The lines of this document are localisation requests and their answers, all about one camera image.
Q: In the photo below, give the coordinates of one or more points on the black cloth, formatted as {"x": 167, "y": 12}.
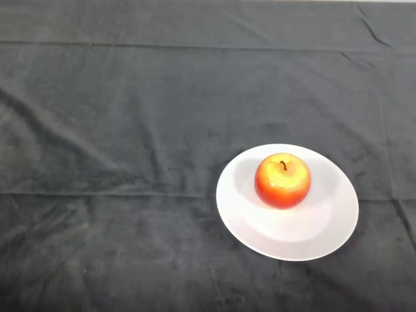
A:
{"x": 130, "y": 113}

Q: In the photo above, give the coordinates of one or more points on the white round plate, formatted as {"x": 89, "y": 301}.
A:
{"x": 287, "y": 227}

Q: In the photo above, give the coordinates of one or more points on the red yellow apple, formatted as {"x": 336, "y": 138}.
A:
{"x": 282, "y": 182}

